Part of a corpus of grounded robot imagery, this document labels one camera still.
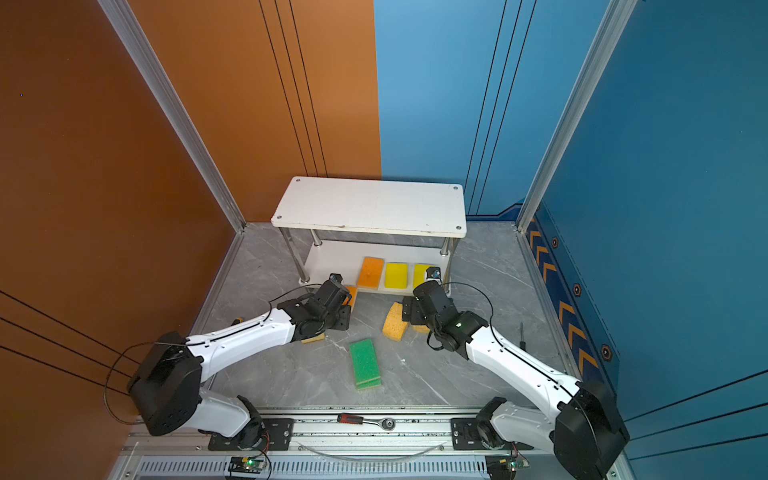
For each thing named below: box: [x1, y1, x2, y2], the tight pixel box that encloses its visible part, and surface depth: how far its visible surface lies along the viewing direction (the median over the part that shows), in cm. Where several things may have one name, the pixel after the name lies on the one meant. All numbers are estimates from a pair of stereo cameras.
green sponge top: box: [350, 339, 382, 390], surface depth 82 cm
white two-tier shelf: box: [271, 176, 467, 294], surface depth 82 cm
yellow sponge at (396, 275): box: [385, 263, 409, 289], surface depth 98 cm
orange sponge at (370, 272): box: [357, 256, 385, 289], surface depth 98 cm
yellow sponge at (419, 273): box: [414, 264, 430, 289], surface depth 98 cm
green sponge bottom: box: [356, 376, 381, 390], surface depth 82 cm
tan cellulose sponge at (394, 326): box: [382, 301, 408, 342], surface depth 91 cm
